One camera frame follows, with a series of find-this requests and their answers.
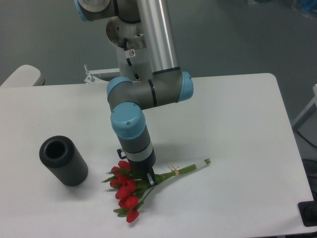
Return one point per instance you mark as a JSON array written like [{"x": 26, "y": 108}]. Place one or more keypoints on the black device at table edge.
[{"x": 308, "y": 212}]

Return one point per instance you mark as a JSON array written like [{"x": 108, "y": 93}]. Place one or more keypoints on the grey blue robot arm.
[{"x": 129, "y": 98}]

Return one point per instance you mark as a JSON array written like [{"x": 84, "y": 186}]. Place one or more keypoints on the red tulip bouquet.
[{"x": 132, "y": 190}]

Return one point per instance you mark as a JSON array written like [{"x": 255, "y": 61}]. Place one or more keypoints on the white metal base frame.
[{"x": 100, "y": 75}]

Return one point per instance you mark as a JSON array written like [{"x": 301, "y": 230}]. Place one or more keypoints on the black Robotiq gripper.
[{"x": 145, "y": 169}]

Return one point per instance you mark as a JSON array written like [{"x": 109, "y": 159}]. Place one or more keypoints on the white furniture at right edge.
[{"x": 304, "y": 115}]

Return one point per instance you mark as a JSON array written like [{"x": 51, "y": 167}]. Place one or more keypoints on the dark grey ribbed vase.
[{"x": 62, "y": 158}]

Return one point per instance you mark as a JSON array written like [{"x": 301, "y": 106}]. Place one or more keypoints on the beige chair backrest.
[{"x": 25, "y": 76}]

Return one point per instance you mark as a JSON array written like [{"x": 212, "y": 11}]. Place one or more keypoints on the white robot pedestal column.
[{"x": 131, "y": 50}]

